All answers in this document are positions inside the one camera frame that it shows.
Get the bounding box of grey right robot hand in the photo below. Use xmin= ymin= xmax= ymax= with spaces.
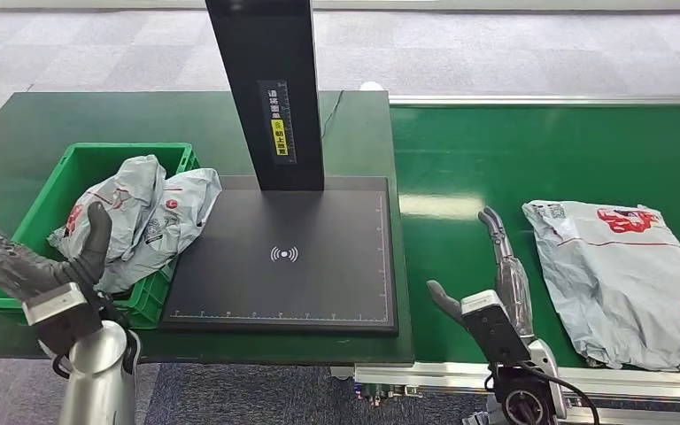
xmin=426 ymin=206 xmax=536 ymax=340

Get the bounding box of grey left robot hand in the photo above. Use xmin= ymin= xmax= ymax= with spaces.
xmin=0 ymin=189 xmax=114 ymax=305

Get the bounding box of grey package with red stripe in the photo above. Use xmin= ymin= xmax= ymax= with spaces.
xmin=47 ymin=154 xmax=224 ymax=296

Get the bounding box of green plastic basket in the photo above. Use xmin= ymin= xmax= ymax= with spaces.
xmin=0 ymin=142 xmax=202 ymax=331

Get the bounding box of grey package with red logo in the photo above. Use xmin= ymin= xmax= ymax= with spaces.
xmin=522 ymin=199 xmax=680 ymax=375

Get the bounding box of black weighing device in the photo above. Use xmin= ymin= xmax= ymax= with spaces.
xmin=159 ymin=0 xmax=400 ymax=336

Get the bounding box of green conveyor belt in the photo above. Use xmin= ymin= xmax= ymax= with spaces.
xmin=330 ymin=93 xmax=680 ymax=425

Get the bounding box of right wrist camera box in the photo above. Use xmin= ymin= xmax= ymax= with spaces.
xmin=460 ymin=289 xmax=534 ymax=366

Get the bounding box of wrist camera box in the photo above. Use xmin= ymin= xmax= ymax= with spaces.
xmin=21 ymin=282 xmax=106 ymax=357
xmin=460 ymin=289 xmax=534 ymax=366

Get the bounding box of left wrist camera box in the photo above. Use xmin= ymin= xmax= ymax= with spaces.
xmin=21 ymin=282 xmax=106 ymax=357

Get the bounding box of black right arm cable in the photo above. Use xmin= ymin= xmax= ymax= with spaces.
xmin=485 ymin=360 xmax=603 ymax=425

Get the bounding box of black power cable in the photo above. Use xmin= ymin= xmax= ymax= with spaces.
xmin=321 ymin=89 xmax=346 ymax=141

